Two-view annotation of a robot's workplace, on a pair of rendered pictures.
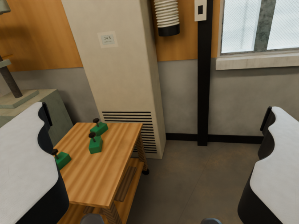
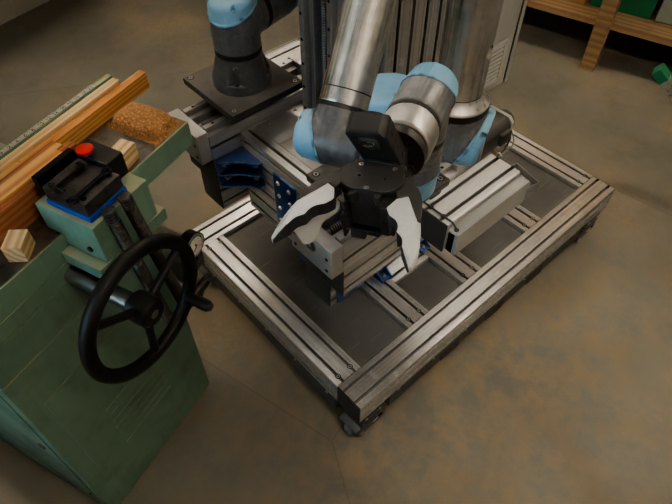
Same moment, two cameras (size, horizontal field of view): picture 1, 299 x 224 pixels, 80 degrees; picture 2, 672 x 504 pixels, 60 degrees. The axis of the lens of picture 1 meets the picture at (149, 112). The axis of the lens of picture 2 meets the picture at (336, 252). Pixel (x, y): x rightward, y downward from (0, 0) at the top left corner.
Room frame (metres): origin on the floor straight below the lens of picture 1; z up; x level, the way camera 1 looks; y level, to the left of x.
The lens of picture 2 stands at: (0.47, 0.09, 1.68)
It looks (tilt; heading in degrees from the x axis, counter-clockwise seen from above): 50 degrees down; 195
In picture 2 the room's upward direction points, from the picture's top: straight up
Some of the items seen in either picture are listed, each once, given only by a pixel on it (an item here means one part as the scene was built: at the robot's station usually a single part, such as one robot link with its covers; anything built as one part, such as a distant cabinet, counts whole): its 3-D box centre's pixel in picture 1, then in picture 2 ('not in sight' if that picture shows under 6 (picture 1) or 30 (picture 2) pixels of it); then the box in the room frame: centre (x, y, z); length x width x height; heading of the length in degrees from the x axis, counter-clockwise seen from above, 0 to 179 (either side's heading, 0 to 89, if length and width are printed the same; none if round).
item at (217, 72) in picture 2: not in sight; (240, 62); (-0.74, -0.48, 0.87); 0.15 x 0.15 x 0.10
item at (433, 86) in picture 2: not in sight; (422, 105); (-0.19, 0.03, 1.21); 0.11 x 0.08 x 0.09; 173
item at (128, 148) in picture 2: not in sight; (123, 154); (-0.29, -0.55, 0.92); 0.04 x 0.03 x 0.04; 173
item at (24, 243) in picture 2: not in sight; (18, 245); (-0.02, -0.61, 0.92); 0.04 x 0.03 x 0.04; 18
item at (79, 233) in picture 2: not in sight; (99, 208); (-0.14, -0.52, 0.91); 0.15 x 0.14 x 0.09; 167
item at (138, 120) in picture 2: not in sight; (142, 117); (-0.41, -0.57, 0.92); 0.14 x 0.09 x 0.04; 77
